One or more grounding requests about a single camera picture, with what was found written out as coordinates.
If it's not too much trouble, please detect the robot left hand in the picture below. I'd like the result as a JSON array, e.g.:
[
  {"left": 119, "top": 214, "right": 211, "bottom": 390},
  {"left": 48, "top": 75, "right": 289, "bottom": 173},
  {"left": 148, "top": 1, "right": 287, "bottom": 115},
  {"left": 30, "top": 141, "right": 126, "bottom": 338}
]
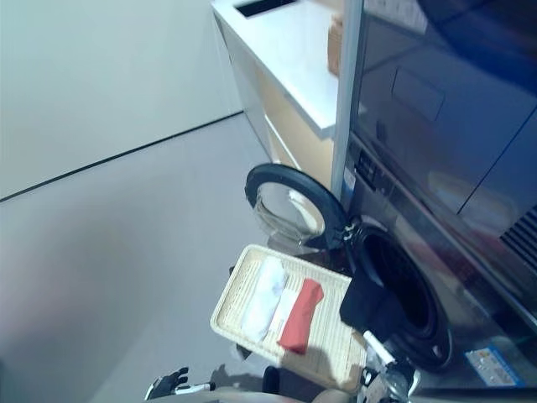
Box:
[{"left": 144, "top": 367, "right": 217, "bottom": 400}]

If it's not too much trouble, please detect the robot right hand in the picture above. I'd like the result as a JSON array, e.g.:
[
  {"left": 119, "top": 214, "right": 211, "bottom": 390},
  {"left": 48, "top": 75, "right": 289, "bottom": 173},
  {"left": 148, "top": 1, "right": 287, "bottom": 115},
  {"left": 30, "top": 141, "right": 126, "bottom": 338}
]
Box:
[{"left": 360, "top": 329, "right": 420, "bottom": 379}]

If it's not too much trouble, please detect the black mesh cloth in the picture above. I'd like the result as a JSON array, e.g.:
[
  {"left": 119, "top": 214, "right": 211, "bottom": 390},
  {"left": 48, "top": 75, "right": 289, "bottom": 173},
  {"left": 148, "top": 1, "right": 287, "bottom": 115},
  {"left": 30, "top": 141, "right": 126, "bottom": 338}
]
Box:
[{"left": 338, "top": 268, "right": 406, "bottom": 342}]

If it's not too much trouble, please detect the grey front-load washing machine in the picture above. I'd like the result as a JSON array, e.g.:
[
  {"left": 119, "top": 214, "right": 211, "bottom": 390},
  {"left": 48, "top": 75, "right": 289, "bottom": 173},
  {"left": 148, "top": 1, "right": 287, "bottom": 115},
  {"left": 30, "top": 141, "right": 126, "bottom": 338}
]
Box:
[{"left": 334, "top": 136, "right": 537, "bottom": 403}]

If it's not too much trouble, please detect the round glass washing machine door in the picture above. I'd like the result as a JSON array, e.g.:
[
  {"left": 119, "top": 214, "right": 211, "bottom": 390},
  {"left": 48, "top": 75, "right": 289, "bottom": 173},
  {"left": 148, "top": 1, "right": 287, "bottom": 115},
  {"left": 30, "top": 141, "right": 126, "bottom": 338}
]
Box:
[{"left": 244, "top": 163, "right": 358, "bottom": 254}]

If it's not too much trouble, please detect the cream wicker basket tray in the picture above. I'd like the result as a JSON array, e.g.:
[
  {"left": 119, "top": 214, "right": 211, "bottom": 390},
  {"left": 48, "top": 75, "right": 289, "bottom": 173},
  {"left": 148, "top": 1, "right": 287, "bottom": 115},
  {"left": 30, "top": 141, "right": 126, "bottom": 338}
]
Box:
[{"left": 209, "top": 244, "right": 371, "bottom": 395}]

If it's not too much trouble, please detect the red folded cloth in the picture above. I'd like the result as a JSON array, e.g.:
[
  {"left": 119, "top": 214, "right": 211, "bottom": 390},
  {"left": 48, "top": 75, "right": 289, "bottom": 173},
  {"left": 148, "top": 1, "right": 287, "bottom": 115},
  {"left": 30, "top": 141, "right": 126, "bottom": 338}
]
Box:
[{"left": 277, "top": 278, "right": 326, "bottom": 354}]

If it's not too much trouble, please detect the small flat white cloth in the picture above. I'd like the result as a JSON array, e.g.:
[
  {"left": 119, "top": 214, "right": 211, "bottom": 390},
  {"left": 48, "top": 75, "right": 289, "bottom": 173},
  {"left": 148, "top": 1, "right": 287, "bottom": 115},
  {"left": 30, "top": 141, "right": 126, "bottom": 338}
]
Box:
[{"left": 270, "top": 288, "right": 304, "bottom": 335}]

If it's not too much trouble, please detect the white rolled cloth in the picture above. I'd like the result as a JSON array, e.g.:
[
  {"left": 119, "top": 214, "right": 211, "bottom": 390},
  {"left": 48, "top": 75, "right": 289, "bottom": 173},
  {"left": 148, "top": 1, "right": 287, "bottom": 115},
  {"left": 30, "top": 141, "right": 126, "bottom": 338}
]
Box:
[{"left": 241, "top": 256, "right": 289, "bottom": 343}]

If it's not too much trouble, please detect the dark stacked dryer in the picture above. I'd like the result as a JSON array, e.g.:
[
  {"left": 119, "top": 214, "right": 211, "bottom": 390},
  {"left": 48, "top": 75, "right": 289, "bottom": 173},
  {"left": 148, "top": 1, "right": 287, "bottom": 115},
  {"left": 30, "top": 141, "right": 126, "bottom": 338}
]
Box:
[{"left": 355, "top": 0, "right": 537, "bottom": 270}]

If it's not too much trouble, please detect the white vertical cabinet panel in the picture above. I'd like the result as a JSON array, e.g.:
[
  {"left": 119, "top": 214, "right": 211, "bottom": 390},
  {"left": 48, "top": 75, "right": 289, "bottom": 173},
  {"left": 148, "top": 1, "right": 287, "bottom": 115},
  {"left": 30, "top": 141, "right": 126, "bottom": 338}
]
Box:
[{"left": 330, "top": 0, "right": 364, "bottom": 201}]

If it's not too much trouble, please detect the small brown woven basket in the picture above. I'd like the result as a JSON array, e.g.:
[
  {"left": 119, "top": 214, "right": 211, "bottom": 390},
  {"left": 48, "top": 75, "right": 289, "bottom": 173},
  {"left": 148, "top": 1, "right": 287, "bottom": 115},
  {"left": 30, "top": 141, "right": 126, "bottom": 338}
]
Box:
[{"left": 326, "top": 12, "right": 347, "bottom": 77}]

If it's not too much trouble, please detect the white counter cabinet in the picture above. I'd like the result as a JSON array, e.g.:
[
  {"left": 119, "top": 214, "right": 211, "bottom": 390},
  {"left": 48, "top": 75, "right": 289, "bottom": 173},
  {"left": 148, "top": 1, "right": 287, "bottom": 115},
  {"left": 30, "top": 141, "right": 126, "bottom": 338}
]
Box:
[{"left": 209, "top": 0, "right": 350, "bottom": 180}]

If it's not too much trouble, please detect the black sink basin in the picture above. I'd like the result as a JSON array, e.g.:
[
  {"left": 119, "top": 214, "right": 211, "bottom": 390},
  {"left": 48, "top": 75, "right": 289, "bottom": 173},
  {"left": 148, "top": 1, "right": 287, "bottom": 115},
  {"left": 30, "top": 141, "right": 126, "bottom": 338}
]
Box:
[{"left": 232, "top": 0, "right": 297, "bottom": 18}]

